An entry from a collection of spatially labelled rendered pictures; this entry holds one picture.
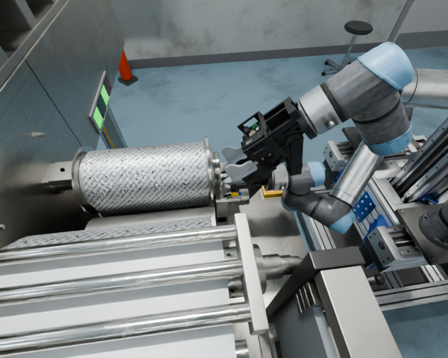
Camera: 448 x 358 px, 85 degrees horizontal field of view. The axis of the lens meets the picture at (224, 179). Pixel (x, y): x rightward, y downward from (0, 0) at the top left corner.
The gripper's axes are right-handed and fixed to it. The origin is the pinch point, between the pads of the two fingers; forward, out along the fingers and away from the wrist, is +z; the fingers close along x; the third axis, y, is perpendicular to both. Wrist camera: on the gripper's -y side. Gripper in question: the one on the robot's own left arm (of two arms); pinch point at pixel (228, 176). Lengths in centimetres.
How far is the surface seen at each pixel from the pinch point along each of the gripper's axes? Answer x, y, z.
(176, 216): 7.9, 6.6, 9.8
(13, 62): -14.6, 39.6, 15.3
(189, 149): -2.5, 10.2, 1.5
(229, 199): 2.5, -4.4, 3.7
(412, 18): -293, -245, -161
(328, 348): 32.7, 7.2, -12.9
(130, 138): -155, -46, 138
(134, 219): 7.5, 11.7, 16.2
